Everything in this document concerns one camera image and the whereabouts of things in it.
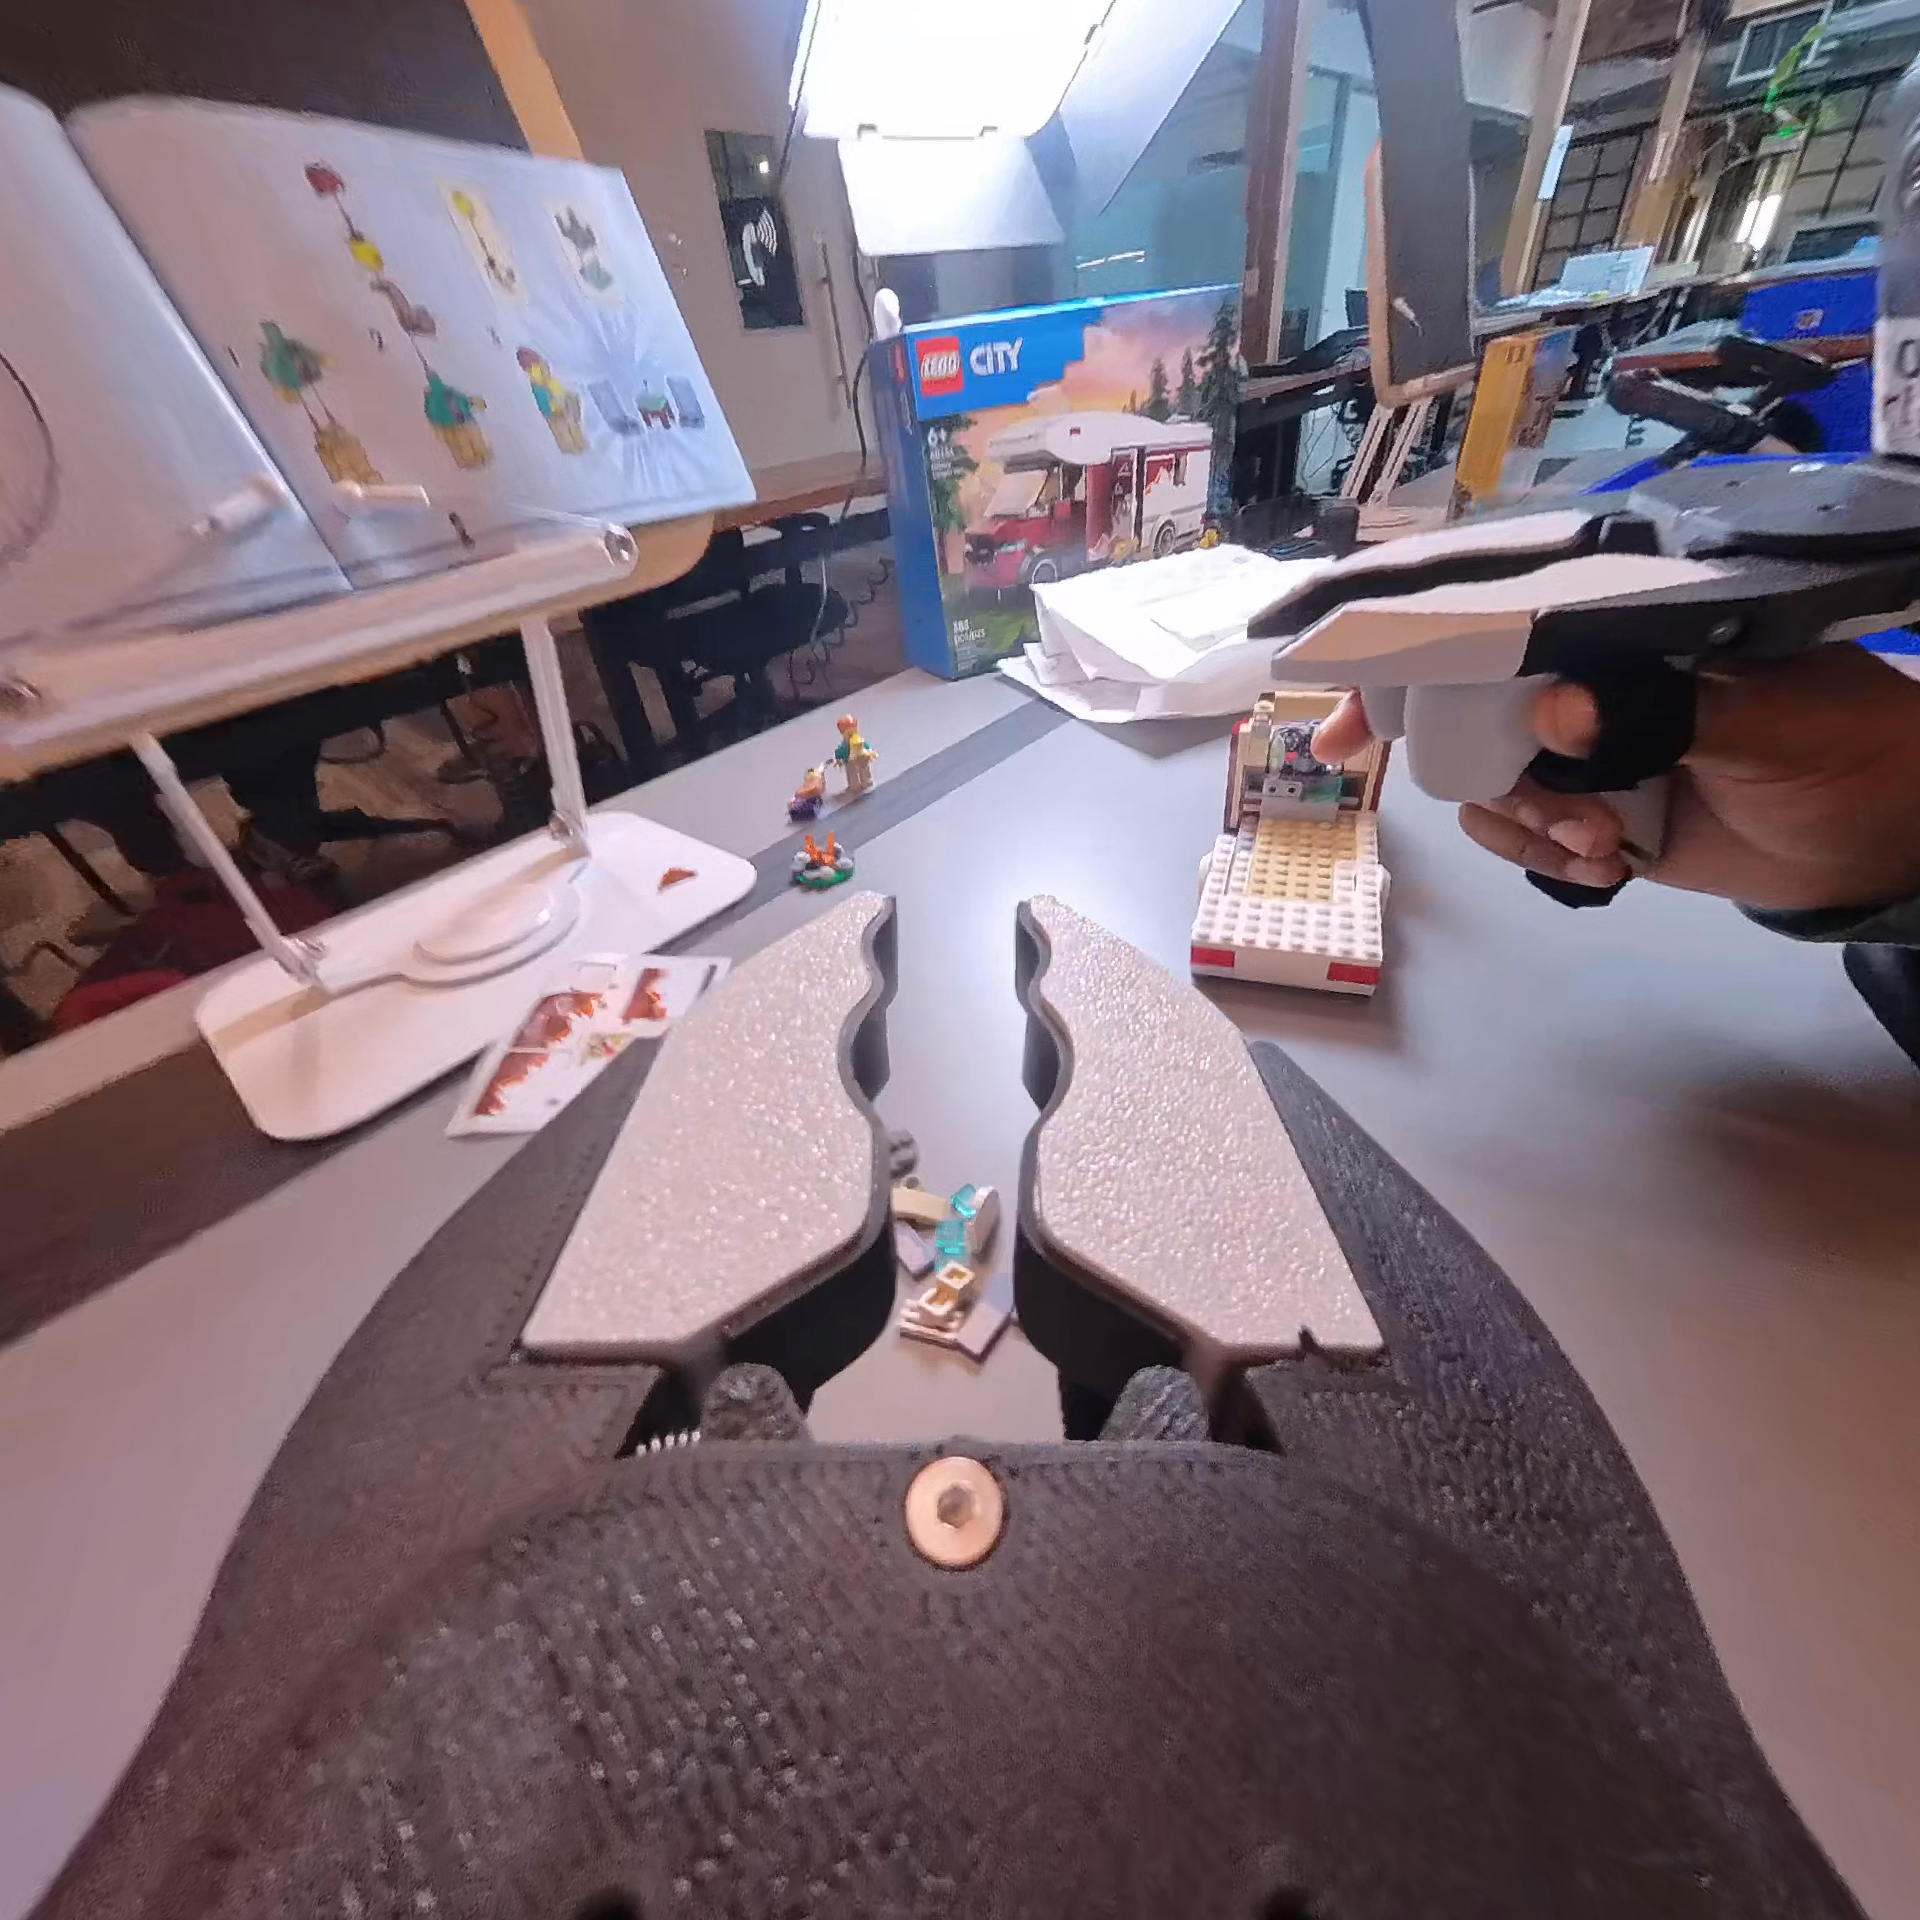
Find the lego sticker sheet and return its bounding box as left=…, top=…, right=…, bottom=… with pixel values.
left=444, top=950, right=735, bottom=1141

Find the white tan lego house model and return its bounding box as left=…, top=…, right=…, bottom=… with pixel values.
left=1189, top=690, right=1397, bottom=998

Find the black handheld device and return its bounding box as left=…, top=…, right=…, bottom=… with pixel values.
left=1601, top=333, right=1837, bottom=454

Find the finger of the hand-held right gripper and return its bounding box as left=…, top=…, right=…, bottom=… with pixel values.
left=1268, top=550, right=1706, bottom=684
left=1240, top=507, right=1615, bottom=643

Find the pile of small lego pieces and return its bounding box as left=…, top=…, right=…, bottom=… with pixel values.
left=887, top=1123, right=1022, bottom=1367

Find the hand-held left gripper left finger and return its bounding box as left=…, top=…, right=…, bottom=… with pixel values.
left=517, top=891, right=898, bottom=1367

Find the wooden top table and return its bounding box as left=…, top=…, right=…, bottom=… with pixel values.
left=717, top=454, right=896, bottom=531

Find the white book stand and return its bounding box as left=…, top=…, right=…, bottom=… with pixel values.
left=0, top=491, right=761, bottom=1146

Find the bright ceiling light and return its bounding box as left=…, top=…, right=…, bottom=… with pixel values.
left=783, top=0, right=1121, bottom=147

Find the black wall panel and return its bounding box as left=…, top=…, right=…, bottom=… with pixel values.
left=702, top=123, right=808, bottom=336

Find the wooden panel support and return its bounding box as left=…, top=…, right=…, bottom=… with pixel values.
left=1340, top=140, right=1481, bottom=515
left=462, top=0, right=589, bottom=163

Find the pale blue instruction booklet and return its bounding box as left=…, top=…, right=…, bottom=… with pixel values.
left=0, top=83, right=761, bottom=636

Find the yellow lego set box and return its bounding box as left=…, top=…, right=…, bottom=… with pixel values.
left=1445, top=324, right=1584, bottom=522

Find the black board panel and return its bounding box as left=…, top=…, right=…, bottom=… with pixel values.
left=0, top=0, right=529, bottom=156
left=1352, top=0, right=1481, bottom=403

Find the black office chair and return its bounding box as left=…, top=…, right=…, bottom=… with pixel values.
left=589, top=515, right=860, bottom=755

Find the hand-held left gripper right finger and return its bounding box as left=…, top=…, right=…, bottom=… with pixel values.
left=1014, top=895, right=1386, bottom=1374

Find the person's right hand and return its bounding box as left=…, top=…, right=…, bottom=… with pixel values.
left=1310, top=643, right=1920, bottom=914

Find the blue plastic bin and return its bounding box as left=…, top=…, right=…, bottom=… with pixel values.
left=1586, top=259, right=1920, bottom=664

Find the white paper bag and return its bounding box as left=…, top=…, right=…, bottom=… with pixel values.
left=993, top=539, right=1345, bottom=730

